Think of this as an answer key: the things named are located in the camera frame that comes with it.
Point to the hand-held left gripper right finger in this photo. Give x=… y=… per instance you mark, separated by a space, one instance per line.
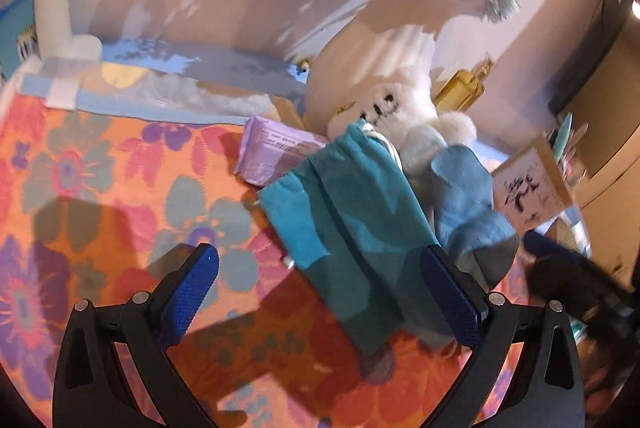
x=450 y=298

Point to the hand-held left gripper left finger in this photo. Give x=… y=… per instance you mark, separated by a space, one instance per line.
x=192 y=293

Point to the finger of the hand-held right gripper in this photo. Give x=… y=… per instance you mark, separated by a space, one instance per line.
x=570 y=278

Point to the light blue sock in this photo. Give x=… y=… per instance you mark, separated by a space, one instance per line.
x=465 y=203

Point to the teal cloth pouch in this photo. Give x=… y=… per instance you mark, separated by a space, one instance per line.
x=350 y=228

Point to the cylindrical printed pen holder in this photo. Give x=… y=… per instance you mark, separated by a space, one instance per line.
x=530 y=188

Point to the floral orange tablecloth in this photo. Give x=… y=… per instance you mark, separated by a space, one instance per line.
x=100 y=188

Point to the purple packet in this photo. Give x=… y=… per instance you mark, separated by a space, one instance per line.
x=272 y=153

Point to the white plush toy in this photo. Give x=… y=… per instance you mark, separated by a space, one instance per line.
x=380 y=101

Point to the amber perfume bottle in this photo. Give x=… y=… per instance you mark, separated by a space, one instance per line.
x=462 y=88

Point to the dark television screen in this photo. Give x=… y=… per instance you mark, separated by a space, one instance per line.
x=595 y=43

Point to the white tape piece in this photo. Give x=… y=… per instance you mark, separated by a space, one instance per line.
x=62 y=93

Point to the white ribbed vase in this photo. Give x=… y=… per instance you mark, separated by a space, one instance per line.
x=360 y=53

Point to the white cylinder stand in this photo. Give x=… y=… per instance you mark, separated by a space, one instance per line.
x=55 y=13

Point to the teal wall poster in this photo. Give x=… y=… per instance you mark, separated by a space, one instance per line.
x=15 y=43

